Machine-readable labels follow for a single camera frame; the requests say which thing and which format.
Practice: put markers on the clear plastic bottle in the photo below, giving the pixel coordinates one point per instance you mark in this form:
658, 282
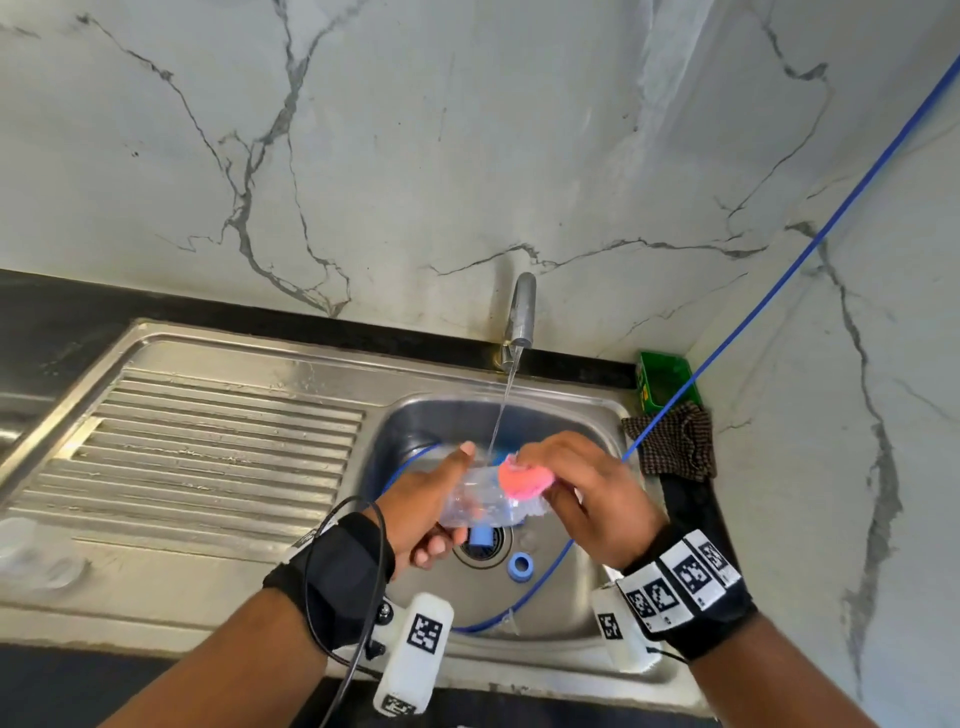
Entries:
480, 499

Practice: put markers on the person's left hand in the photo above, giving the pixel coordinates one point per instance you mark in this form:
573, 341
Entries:
412, 510

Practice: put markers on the stainless steel sink with drainboard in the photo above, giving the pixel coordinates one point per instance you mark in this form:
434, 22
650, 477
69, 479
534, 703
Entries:
225, 450

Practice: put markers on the person's left thumb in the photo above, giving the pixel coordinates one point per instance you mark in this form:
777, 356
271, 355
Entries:
454, 461

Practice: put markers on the person's left forearm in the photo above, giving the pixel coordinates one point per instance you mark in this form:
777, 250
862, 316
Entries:
240, 667

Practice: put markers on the blue bottle cap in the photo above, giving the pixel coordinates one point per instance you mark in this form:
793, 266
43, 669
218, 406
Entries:
481, 535

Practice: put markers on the person's right forearm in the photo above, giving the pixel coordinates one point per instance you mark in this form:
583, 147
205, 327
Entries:
772, 682

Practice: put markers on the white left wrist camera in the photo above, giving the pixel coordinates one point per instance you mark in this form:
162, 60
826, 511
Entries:
416, 652

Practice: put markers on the brown checkered cloth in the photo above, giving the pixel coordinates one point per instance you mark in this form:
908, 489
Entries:
686, 446

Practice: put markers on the chrome faucet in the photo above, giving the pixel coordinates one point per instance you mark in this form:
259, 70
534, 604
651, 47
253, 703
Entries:
520, 311

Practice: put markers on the person's right hand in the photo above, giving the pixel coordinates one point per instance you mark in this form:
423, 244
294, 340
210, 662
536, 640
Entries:
607, 502

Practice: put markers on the metal sink drain strainer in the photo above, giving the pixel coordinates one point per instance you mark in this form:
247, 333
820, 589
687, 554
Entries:
491, 553

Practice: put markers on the person's right thumb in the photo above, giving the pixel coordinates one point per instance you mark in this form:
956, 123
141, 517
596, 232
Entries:
562, 510

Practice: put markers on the pink sponge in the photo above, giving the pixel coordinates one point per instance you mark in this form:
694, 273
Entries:
525, 480

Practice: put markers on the green plastic box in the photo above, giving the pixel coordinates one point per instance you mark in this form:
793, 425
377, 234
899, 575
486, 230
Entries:
664, 379

